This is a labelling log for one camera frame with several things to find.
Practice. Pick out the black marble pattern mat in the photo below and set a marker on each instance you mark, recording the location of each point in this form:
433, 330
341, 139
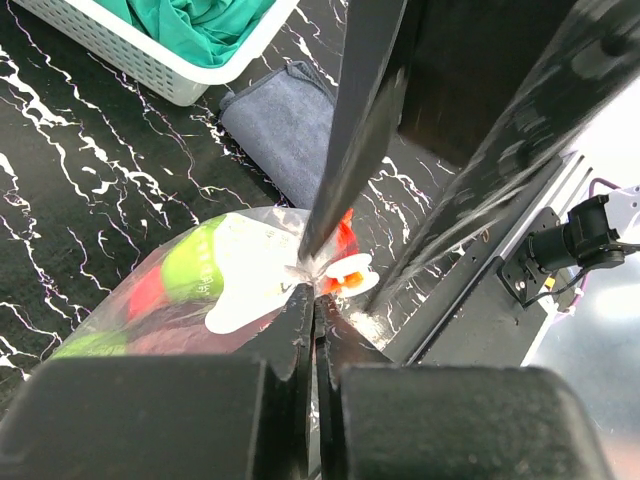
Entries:
97, 171

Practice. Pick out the clear zip top bag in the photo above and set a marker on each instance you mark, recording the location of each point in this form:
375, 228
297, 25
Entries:
257, 253

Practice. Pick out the white rectangular plastic basket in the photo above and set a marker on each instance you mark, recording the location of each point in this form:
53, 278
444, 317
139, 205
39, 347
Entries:
140, 57

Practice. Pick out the dark red fake apple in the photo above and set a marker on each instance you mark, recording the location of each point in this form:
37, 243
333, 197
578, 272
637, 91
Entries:
148, 294

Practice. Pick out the green fake apple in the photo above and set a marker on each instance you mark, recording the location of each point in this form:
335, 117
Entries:
190, 270

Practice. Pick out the green cloth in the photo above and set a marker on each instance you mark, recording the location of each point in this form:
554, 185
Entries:
206, 33

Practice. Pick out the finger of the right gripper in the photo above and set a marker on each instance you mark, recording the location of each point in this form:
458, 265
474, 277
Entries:
591, 59
367, 108

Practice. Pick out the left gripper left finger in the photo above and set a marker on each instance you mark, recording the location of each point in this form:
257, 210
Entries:
264, 403

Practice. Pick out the grey folded towel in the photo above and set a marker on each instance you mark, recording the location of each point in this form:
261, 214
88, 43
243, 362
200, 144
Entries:
282, 122

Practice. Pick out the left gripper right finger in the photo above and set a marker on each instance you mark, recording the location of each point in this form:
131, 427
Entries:
337, 345

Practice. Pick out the pale green fake cabbage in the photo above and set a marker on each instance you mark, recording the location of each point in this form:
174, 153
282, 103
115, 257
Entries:
93, 344

